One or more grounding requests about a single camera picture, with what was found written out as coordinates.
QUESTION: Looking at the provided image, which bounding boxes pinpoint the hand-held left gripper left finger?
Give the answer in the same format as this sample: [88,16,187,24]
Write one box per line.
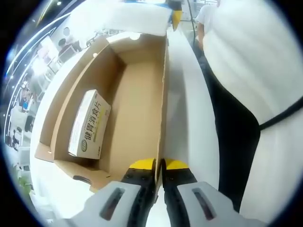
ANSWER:
[71,158,157,227]

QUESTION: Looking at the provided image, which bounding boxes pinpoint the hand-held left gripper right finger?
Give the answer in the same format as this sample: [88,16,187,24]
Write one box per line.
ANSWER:
[161,159,268,227]

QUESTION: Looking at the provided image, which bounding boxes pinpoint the white medicine box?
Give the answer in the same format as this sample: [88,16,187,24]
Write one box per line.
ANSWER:
[68,89,112,160]

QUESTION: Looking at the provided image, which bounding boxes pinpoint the brown cardboard shoe box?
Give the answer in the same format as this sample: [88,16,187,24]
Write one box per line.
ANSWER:
[34,32,171,205]

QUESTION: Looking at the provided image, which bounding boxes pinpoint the green potted plant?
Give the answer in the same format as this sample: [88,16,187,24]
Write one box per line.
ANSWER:
[18,176,33,198]

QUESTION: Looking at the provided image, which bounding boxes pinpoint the black cable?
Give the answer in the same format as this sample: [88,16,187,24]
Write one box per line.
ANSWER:
[258,96,303,131]
[187,0,197,47]

